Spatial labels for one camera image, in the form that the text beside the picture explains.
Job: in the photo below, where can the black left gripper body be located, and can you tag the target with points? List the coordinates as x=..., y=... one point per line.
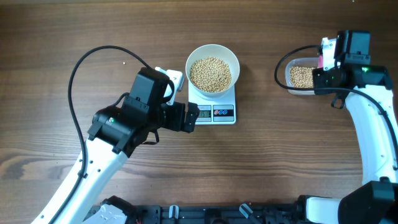
x=171, y=116

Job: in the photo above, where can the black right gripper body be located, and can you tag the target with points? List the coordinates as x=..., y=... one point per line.
x=323, y=78

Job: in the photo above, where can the pink plastic measuring scoop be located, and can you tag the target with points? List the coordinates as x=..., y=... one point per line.
x=320, y=61

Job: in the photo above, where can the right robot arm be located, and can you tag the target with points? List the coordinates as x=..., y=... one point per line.
x=365, y=90

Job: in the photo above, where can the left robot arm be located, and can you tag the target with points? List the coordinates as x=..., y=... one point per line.
x=112, y=138

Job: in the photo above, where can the white digital kitchen scale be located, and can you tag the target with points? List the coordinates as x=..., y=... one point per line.
x=220, y=110

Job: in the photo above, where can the soybeans in bowl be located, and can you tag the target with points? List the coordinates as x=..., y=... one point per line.
x=211, y=75

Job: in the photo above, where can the white bowl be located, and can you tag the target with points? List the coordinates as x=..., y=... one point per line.
x=218, y=51

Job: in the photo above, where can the soybeans in container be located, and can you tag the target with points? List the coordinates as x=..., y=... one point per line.
x=301, y=77

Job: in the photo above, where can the clear plastic container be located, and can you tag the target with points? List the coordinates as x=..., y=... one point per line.
x=300, y=62

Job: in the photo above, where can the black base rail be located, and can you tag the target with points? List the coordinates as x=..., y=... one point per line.
x=174, y=214

